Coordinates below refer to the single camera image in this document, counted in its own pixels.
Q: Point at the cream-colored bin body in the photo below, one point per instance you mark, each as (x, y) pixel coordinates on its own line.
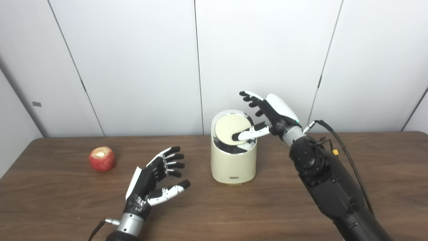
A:
(233, 165)

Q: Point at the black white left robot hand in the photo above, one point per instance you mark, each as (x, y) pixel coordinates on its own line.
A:
(143, 182)

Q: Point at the cream round bin lid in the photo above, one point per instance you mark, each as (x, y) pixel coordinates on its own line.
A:
(227, 129)

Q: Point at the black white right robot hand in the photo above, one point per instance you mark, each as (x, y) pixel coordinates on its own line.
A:
(277, 112)

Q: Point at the red apple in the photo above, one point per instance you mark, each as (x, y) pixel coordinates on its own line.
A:
(102, 160)

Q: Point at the black wall seam clip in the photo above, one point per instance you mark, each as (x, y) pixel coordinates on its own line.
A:
(319, 82)
(84, 86)

